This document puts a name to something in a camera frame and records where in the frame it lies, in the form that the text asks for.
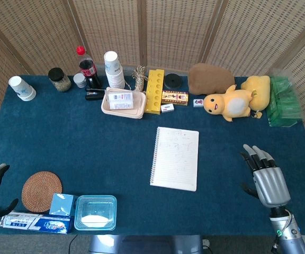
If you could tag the yellow block with holes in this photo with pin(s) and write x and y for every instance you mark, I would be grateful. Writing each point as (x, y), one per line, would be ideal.
(154, 91)

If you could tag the white paper cup stack left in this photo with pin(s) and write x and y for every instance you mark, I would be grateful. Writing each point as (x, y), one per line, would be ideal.
(22, 88)

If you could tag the mahjong tile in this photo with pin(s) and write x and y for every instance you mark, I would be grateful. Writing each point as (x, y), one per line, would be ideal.
(198, 103)

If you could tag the clear blue-rimmed plastic container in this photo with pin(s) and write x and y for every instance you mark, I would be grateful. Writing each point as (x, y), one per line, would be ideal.
(95, 213)

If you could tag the beige plastic tray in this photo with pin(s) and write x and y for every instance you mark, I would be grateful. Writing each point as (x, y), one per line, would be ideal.
(139, 105)

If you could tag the green packet stack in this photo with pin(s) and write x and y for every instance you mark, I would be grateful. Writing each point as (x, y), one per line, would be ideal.
(283, 103)

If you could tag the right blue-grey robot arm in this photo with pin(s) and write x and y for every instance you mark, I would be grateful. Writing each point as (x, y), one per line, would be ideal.
(287, 230)

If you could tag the woven folding screen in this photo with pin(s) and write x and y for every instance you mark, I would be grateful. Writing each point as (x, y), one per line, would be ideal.
(179, 31)

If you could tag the black round disc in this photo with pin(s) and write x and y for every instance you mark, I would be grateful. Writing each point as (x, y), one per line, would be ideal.
(173, 80)

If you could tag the bundle of twine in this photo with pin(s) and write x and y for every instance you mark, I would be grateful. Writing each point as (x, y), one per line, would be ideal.
(140, 78)

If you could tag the light blue card box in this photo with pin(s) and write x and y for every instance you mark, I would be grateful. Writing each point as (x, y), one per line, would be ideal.
(62, 204)

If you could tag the black stapler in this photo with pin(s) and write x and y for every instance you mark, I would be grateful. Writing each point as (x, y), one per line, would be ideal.
(94, 94)

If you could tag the yellow duck plush toy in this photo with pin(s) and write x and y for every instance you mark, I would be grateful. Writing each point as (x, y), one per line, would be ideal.
(229, 103)

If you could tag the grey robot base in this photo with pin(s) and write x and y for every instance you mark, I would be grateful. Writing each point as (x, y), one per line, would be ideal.
(147, 244)

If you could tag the woven rattan coaster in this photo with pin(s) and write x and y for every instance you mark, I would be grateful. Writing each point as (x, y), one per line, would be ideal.
(40, 191)

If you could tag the cola bottle with red cap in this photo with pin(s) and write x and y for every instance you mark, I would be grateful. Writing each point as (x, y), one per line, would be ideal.
(89, 68)

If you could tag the white spiral notebook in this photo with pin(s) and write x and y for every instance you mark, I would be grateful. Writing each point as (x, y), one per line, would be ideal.
(175, 158)

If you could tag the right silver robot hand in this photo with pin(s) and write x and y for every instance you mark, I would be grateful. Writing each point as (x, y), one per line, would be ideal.
(270, 182)

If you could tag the red and gold box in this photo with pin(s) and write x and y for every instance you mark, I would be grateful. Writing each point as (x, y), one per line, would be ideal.
(175, 97)

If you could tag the small white red box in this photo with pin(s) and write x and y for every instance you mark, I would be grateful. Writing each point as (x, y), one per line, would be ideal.
(167, 107)

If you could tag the stack of white paper cups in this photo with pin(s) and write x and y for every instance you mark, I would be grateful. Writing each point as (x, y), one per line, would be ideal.
(114, 70)

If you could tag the white medicine box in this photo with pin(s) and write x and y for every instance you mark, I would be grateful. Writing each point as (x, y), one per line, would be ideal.
(120, 101)

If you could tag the glass jar with black lid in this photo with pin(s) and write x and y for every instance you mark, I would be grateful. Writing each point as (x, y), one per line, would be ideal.
(59, 79)

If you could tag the brown plush toy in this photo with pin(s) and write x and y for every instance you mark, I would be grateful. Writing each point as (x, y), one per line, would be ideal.
(210, 78)

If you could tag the blue table cloth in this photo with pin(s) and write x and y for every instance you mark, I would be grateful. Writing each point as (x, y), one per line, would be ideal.
(89, 148)

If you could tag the blue white toothpaste box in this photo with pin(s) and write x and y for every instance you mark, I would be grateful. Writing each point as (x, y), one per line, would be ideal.
(36, 222)

